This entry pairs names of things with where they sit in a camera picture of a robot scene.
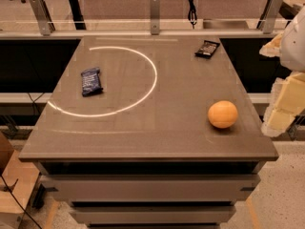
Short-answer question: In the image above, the right metal rail bracket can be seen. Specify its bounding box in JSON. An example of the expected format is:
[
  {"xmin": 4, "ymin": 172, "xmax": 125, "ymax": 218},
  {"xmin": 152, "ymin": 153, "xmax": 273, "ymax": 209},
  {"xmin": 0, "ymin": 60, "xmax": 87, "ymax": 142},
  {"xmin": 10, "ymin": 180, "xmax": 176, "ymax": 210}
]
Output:
[{"xmin": 261, "ymin": 0, "xmax": 283, "ymax": 33}]

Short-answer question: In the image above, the middle metal rail bracket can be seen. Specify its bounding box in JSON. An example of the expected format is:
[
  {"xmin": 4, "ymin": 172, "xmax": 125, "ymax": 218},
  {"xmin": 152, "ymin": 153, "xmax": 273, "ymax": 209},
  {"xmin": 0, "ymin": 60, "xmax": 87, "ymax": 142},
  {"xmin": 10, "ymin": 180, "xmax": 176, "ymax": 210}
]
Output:
[{"xmin": 150, "ymin": 0, "xmax": 160, "ymax": 35}]

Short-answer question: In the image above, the cardboard box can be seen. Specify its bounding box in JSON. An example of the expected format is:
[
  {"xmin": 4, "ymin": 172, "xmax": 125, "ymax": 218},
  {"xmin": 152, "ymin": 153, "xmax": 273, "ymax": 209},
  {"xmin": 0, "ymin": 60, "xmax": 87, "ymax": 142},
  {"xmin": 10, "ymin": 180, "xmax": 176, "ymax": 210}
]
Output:
[{"xmin": 0, "ymin": 134, "xmax": 39, "ymax": 229}]

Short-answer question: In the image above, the grey drawer cabinet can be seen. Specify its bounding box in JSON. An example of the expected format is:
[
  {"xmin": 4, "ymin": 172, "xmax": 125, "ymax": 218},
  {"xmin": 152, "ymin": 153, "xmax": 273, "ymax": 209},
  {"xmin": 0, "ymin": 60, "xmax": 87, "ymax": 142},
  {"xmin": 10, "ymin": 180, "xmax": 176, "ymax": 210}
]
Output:
[{"xmin": 42, "ymin": 174, "xmax": 260, "ymax": 229}]

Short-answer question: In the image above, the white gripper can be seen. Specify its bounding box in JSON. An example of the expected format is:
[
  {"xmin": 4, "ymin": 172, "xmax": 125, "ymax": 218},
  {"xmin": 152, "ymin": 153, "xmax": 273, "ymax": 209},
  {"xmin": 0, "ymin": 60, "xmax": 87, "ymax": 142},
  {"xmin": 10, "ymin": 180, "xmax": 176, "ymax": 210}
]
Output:
[{"xmin": 259, "ymin": 7, "xmax": 305, "ymax": 137}]

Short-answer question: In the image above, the black snack bar wrapper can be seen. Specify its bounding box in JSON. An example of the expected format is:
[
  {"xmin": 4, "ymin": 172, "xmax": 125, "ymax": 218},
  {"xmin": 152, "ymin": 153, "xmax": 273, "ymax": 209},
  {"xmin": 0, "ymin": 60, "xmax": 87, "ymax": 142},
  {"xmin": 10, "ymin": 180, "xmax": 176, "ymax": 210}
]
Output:
[{"xmin": 194, "ymin": 40, "xmax": 220, "ymax": 58}]

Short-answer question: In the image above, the black hanging cable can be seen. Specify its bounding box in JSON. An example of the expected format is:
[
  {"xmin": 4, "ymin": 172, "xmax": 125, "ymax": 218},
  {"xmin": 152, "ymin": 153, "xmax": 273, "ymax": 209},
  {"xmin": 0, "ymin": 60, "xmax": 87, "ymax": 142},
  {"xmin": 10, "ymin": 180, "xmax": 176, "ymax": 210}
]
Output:
[{"xmin": 186, "ymin": 0, "xmax": 198, "ymax": 30}]

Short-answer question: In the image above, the left metal rail bracket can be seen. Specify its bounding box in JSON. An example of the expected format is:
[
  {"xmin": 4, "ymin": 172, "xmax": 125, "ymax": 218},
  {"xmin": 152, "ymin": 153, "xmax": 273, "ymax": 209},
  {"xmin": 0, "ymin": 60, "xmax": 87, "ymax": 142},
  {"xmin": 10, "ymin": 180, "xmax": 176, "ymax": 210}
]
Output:
[{"xmin": 29, "ymin": 0, "xmax": 55, "ymax": 36}]

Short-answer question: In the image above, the black floor cable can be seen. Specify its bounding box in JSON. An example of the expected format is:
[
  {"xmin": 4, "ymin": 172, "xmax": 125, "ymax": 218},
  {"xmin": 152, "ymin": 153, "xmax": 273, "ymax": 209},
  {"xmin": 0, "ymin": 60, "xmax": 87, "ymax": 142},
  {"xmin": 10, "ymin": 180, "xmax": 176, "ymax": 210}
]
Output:
[{"xmin": 0, "ymin": 174, "xmax": 44, "ymax": 229}]

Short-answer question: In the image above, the black table leg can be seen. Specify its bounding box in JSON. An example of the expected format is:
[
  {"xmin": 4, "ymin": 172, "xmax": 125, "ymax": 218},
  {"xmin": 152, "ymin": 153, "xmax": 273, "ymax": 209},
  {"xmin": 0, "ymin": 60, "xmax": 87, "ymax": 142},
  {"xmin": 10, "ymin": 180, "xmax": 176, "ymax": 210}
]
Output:
[{"xmin": 69, "ymin": 0, "xmax": 86, "ymax": 30}]

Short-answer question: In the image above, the blue rxbar wrapper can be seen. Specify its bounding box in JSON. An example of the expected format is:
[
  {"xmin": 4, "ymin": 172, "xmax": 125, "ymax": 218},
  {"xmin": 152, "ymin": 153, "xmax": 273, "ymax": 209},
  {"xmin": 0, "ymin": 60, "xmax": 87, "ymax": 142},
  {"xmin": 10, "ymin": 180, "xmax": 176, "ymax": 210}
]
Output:
[{"xmin": 81, "ymin": 68, "xmax": 103, "ymax": 96}]

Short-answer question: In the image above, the orange ball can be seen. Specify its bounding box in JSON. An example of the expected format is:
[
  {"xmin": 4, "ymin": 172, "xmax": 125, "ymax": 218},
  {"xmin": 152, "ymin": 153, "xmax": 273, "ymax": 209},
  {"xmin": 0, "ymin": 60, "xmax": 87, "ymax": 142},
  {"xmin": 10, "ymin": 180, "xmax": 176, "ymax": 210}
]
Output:
[{"xmin": 208, "ymin": 101, "xmax": 238, "ymax": 129}]

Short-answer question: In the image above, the metal rail bracket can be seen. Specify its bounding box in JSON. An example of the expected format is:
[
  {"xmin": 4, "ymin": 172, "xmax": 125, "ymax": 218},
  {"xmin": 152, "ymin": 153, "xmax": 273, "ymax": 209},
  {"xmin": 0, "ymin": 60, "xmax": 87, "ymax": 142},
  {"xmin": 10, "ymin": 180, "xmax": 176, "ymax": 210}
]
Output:
[
  {"xmin": 150, "ymin": 0, "xmax": 160, "ymax": 35},
  {"xmin": 29, "ymin": 0, "xmax": 55, "ymax": 36},
  {"xmin": 261, "ymin": 0, "xmax": 283, "ymax": 33}
]

